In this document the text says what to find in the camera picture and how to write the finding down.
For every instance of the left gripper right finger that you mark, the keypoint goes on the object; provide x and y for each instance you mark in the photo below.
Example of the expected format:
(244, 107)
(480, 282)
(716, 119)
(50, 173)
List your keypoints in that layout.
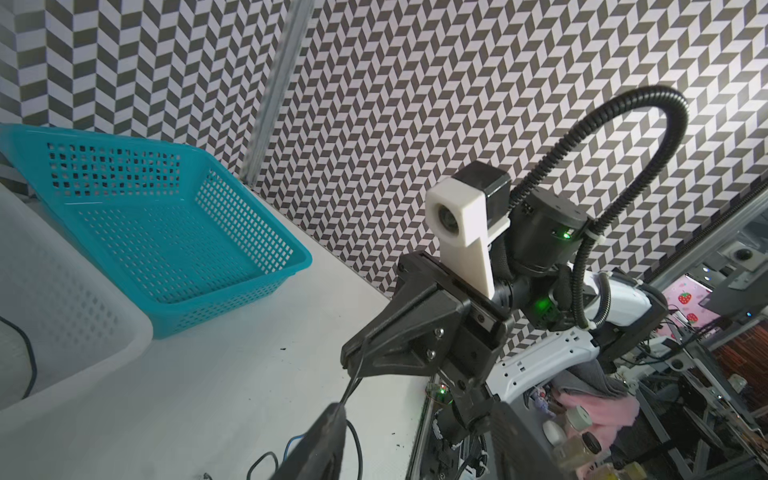
(520, 449)

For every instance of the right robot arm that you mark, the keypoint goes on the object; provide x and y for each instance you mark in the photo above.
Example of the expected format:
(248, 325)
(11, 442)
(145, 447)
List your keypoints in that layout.
(610, 313)

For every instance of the bottles and clutter outside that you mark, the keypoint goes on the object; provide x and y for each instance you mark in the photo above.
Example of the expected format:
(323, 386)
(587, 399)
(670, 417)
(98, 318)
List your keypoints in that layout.
(697, 300)

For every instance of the middle white plastic basket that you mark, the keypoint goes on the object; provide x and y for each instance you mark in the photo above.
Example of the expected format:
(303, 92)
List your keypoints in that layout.
(64, 325)

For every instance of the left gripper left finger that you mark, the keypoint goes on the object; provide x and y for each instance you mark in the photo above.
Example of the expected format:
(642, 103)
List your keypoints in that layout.
(319, 454)

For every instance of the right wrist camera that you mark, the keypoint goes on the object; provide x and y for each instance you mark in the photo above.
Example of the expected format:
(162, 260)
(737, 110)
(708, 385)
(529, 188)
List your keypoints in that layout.
(466, 212)

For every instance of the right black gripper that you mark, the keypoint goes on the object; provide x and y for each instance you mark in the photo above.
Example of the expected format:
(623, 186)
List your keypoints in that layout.
(436, 323)

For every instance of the teal plastic basket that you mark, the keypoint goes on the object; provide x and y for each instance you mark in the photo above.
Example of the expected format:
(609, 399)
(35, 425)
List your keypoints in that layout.
(167, 223)

